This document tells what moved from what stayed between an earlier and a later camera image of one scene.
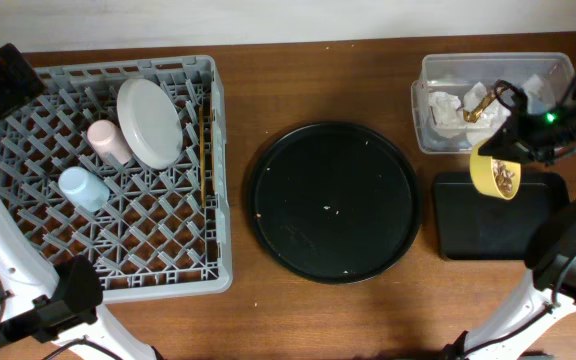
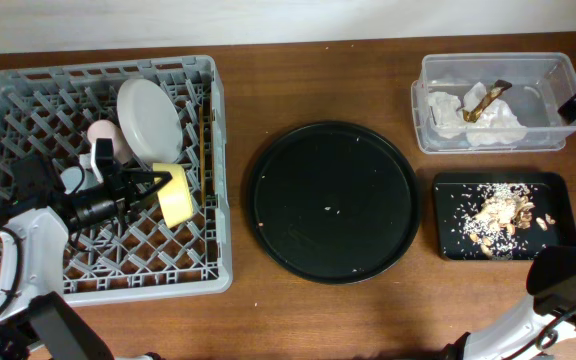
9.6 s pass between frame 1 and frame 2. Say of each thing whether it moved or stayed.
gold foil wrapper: stayed
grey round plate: stayed
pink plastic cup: stayed
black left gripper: moved
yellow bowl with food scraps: moved
